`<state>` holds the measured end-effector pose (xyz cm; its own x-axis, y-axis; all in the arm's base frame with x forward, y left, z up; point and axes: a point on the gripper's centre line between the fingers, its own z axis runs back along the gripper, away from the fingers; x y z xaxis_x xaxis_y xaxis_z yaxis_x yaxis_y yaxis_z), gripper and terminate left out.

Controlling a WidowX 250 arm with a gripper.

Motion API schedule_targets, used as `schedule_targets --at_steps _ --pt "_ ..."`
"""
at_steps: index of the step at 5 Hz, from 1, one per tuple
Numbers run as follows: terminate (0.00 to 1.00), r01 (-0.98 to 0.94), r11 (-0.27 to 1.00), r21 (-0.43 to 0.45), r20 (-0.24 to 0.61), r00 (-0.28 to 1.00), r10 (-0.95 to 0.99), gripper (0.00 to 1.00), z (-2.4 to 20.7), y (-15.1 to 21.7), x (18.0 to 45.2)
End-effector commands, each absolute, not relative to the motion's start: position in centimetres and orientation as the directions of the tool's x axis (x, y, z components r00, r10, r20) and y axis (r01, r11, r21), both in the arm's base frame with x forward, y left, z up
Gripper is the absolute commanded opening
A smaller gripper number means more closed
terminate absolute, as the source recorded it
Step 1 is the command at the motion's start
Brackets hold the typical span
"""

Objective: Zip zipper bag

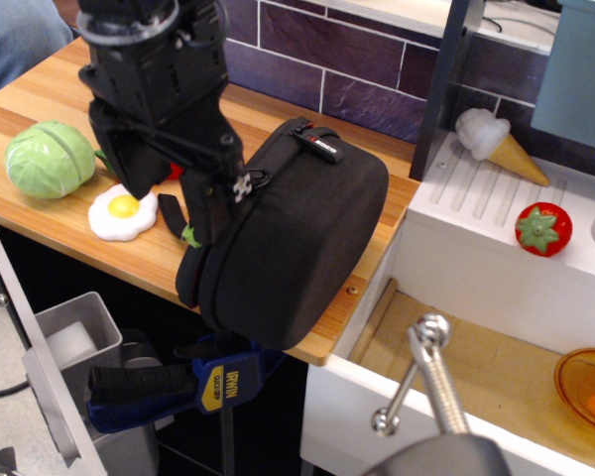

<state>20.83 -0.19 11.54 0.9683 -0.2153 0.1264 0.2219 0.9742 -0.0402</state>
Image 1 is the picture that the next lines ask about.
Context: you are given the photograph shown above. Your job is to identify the blue yellow bar clamp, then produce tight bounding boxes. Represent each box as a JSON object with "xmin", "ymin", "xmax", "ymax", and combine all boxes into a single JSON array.
[{"xmin": 86, "ymin": 332, "xmax": 288, "ymax": 435}]

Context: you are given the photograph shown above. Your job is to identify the toy fried egg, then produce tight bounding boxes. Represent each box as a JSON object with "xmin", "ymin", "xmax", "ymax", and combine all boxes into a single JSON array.
[{"xmin": 88, "ymin": 183, "xmax": 158, "ymax": 242}]

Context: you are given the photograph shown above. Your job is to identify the green toy cabbage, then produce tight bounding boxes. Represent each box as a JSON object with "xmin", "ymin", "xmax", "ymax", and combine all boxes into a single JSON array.
[{"xmin": 4, "ymin": 120, "xmax": 95, "ymax": 199}]

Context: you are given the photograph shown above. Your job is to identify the black zipper case bag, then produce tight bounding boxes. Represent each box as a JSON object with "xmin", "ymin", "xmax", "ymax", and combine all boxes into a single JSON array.
[{"xmin": 176, "ymin": 118, "xmax": 389, "ymax": 350}]

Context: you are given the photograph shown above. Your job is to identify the grey metal bin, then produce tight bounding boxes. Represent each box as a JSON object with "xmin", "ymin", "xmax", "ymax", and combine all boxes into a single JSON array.
[{"xmin": 35, "ymin": 292, "xmax": 123, "ymax": 415}]

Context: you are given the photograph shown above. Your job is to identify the red toy chili pepper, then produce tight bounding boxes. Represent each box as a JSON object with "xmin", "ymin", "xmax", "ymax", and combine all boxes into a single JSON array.
[{"xmin": 94, "ymin": 148, "xmax": 185, "ymax": 180}]

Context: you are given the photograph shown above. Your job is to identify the white toy sink unit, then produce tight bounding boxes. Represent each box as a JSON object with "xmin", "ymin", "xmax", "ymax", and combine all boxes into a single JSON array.
[{"xmin": 300, "ymin": 135, "xmax": 595, "ymax": 475}]

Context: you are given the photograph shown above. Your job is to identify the person in blue jeans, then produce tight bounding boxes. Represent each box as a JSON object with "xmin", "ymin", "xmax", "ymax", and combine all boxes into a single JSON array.
[{"xmin": 0, "ymin": 0, "xmax": 79, "ymax": 89}]

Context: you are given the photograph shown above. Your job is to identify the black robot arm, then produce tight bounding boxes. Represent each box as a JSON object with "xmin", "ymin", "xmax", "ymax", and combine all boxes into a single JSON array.
[{"xmin": 77, "ymin": 1, "xmax": 252, "ymax": 244}]

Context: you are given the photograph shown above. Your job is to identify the toy ice cream cone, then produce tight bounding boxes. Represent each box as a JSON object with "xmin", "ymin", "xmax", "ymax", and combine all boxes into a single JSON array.
[{"xmin": 455, "ymin": 108, "xmax": 549, "ymax": 187}]

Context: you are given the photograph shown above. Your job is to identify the black wrist strap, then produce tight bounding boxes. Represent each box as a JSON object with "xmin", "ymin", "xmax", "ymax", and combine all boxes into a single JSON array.
[{"xmin": 157, "ymin": 192, "xmax": 189, "ymax": 235}]

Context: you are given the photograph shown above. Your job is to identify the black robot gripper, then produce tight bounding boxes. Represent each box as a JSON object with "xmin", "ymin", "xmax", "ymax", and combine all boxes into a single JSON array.
[{"xmin": 79, "ymin": 24, "xmax": 252, "ymax": 244}]

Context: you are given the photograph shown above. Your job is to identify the chrome toy faucet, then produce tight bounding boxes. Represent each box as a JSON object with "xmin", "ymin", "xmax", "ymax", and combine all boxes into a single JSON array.
[{"xmin": 371, "ymin": 312, "xmax": 471, "ymax": 437}]

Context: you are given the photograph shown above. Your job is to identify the red toy tomato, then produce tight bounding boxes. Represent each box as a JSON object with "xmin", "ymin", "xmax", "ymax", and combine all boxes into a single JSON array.
[{"xmin": 515, "ymin": 201, "xmax": 573, "ymax": 258}]

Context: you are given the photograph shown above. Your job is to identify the green zipper pull tab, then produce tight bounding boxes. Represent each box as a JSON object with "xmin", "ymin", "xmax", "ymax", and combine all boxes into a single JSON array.
[{"xmin": 180, "ymin": 225, "xmax": 203, "ymax": 249}]

